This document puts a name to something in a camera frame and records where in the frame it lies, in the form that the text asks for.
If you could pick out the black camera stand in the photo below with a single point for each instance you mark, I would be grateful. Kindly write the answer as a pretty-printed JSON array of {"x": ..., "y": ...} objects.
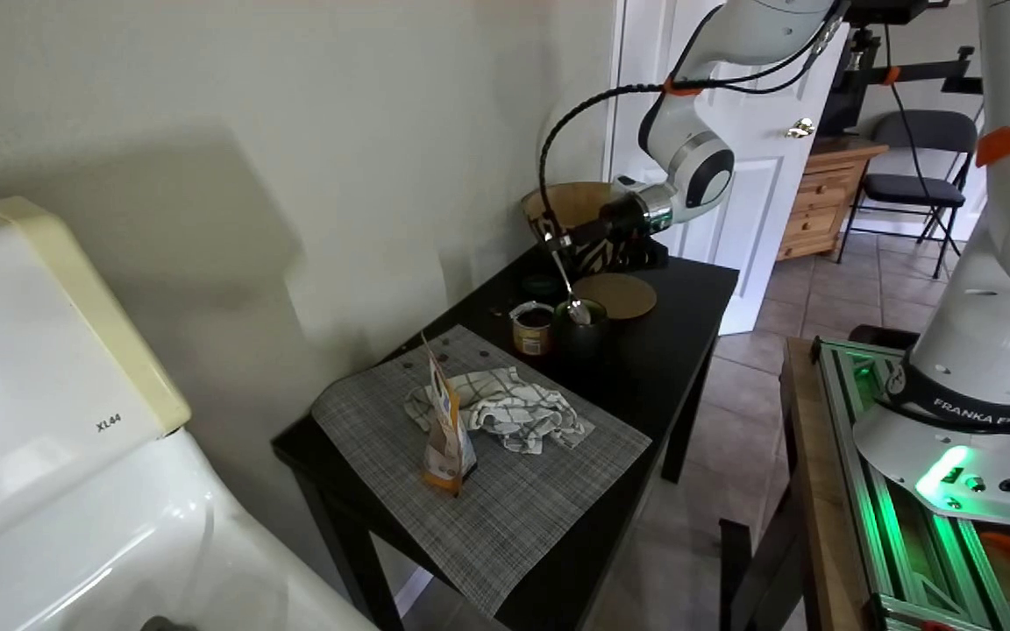
[{"x": 842, "y": 81}]

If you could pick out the white checkered cloth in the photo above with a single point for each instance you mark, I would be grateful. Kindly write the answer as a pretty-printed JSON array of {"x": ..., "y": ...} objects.
[{"x": 517, "y": 416}]

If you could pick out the black folding chair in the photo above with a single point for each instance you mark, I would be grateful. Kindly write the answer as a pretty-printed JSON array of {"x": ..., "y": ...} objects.
[{"x": 922, "y": 186}]

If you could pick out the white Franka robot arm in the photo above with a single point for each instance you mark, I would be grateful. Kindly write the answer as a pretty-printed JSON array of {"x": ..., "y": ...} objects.
[{"x": 997, "y": 304}]

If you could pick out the round wooden coaster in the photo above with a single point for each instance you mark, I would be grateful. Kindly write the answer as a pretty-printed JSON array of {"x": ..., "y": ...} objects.
[{"x": 631, "y": 299}]

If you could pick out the silver metal spoon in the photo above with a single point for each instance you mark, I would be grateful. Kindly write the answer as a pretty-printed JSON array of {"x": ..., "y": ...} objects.
[{"x": 564, "y": 275}]

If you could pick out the wooden workbench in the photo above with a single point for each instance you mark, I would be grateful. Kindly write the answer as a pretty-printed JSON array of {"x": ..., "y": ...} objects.
[{"x": 815, "y": 493}]

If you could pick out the gray woven placemat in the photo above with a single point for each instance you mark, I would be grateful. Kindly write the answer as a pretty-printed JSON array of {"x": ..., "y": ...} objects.
[{"x": 529, "y": 503}]

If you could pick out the white stove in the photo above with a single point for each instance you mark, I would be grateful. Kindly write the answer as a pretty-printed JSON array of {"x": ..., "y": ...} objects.
[{"x": 37, "y": 388}]

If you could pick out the silver door knob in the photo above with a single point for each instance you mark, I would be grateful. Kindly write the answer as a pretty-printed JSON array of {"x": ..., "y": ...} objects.
[{"x": 803, "y": 128}]

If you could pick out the black table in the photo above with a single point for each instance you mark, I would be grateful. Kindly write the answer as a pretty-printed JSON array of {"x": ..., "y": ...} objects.
[{"x": 658, "y": 352}]

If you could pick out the wooden dresser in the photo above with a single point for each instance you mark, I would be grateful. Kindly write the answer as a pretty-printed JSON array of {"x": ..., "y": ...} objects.
[{"x": 824, "y": 198}]

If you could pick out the dark green cup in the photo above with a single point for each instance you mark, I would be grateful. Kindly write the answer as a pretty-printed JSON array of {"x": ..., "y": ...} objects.
[{"x": 579, "y": 345}]

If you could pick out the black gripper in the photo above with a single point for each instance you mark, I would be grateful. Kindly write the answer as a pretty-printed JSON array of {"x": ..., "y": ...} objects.
[{"x": 635, "y": 228}]

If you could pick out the green lit aluminium frame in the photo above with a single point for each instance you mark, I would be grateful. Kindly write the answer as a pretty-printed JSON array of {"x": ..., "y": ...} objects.
[{"x": 903, "y": 561}]

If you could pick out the white panel door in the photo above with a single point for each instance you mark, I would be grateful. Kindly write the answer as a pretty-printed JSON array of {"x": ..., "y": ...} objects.
[{"x": 763, "y": 232}]

